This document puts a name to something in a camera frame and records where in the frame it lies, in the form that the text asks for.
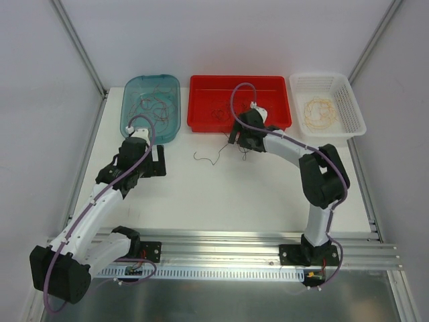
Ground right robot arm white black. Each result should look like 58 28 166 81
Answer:
229 107 350 266

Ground red plastic tray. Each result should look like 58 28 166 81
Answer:
187 75 292 133

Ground brown wire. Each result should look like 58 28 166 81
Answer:
127 90 178 133

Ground orange wire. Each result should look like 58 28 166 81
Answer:
303 97 338 130

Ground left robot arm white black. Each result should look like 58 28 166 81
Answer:
29 136 166 313

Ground white slotted cable duct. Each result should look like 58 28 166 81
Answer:
97 264 304 282

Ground white perforated plastic basket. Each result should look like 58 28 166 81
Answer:
289 72 367 146

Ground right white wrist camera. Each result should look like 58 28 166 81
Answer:
250 101 268 121

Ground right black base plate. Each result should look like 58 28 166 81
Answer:
279 243 339 267

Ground black wires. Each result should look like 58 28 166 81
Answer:
210 99 255 123

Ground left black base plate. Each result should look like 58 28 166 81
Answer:
134 241 162 263

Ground right aluminium frame post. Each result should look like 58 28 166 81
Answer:
348 0 405 85

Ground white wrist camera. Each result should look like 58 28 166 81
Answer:
250 101 268 121
125 126 150 142

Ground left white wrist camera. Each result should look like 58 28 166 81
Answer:
125 126 150 142

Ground aluminium mounting rail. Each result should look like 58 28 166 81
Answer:
40 214 403 271

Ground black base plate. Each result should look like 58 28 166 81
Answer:
134 241 162 263
279 243 339 267

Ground thin wire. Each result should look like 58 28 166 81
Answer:
193 132 232 167

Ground teal transparent plastic tub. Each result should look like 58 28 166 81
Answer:
119 74 181 144

